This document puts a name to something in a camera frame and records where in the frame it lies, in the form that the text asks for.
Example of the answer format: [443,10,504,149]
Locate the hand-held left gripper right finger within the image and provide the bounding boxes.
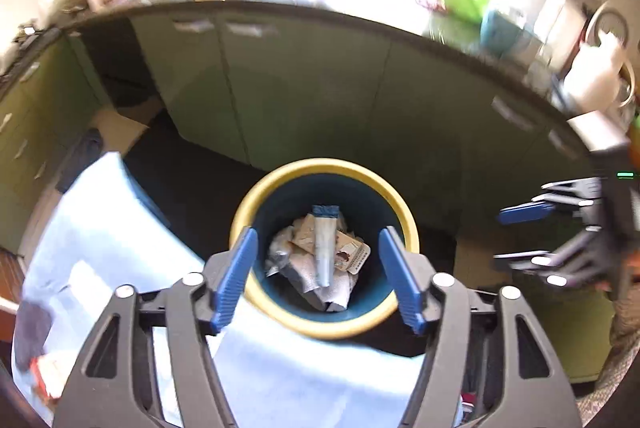
[377,225,586,428]

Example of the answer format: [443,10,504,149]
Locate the white plastic jug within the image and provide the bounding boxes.
[562,31,632,112]

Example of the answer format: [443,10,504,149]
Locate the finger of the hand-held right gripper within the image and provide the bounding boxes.
[492,228,616,289]
[497,178,608,226]

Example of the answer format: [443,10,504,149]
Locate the white tube with blue end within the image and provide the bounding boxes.
[311,204,341,289]

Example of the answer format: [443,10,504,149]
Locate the green sink-side base cabinets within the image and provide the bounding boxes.
[65,1,601,259]

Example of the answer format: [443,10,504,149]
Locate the white tissue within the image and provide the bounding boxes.
[265,215,362,314]

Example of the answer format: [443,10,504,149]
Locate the flat cardboard piece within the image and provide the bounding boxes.
[90,106,151,154]

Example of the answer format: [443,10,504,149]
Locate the green stove-side base cabinets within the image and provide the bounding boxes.
[0,33,108,254]

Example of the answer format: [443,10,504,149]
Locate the blue trash bin yellow rim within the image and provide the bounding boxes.
[229,158,420,341]

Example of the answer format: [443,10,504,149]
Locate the person's right forearm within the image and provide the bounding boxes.
[575,291,640,428]

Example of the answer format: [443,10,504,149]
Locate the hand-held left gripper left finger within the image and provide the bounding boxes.
[52,225,261,428]

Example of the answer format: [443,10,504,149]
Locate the blue star-print tablecloth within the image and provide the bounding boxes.
[11,151,436,428]

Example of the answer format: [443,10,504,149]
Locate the teal plastic bowl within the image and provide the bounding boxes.
[480,8,527,55]

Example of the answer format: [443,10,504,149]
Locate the printed paper packet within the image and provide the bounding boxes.
[332,228,372,277]

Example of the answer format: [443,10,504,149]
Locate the dark cloth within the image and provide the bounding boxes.
[56,131,104,194]

